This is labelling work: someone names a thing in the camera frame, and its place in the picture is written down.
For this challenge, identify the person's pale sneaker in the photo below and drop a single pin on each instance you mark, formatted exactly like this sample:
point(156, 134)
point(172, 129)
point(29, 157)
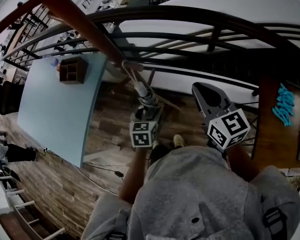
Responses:
point(178, 141)

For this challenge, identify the black power adapter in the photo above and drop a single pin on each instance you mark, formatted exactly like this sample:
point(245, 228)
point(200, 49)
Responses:
point(118, 174)

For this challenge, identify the light wooden clothes hanger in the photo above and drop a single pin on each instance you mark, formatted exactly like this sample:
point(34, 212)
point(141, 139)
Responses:
point(172, 105)

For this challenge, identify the light blue table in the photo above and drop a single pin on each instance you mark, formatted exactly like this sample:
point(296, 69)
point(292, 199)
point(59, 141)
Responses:
point(57, 114)

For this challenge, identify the black metal railing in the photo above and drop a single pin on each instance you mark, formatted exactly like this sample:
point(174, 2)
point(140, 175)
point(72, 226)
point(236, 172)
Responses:
point(180, 10)

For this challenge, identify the person's right forearm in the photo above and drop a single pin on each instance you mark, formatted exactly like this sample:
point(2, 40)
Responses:
point(242, 164)

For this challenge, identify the pile of blue clothes pegs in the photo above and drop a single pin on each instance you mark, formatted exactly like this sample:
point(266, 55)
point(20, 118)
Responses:
point(285, 106)

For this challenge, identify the brown wooden coat rack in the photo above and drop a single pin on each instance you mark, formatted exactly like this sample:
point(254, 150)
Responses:
point(77, 16)

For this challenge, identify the person's grey hoodie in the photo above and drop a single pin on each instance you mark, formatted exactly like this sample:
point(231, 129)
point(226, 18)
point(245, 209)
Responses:
point(190, 196)

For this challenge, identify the person's left forearm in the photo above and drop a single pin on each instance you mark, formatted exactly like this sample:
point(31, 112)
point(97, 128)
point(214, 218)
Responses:
point(133, 176)

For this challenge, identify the brown wooden desk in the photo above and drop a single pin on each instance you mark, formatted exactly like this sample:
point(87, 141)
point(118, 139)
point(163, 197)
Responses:
point(270, 134)

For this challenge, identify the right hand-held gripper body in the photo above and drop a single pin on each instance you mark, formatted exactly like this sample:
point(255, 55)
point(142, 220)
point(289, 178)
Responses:
point(230, 129)

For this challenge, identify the clear plastic bottle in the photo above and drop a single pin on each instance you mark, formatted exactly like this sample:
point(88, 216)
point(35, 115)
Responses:
point(53, 62)

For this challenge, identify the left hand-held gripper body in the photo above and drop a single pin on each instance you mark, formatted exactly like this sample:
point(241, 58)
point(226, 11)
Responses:
point(142, 134)

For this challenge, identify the brown wooden organizer box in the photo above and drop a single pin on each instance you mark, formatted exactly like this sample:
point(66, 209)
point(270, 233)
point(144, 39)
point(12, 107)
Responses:
point(72, 71)

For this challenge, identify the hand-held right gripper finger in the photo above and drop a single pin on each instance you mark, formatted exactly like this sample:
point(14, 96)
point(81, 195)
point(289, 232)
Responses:
point(218, 95)
point(201, 104)

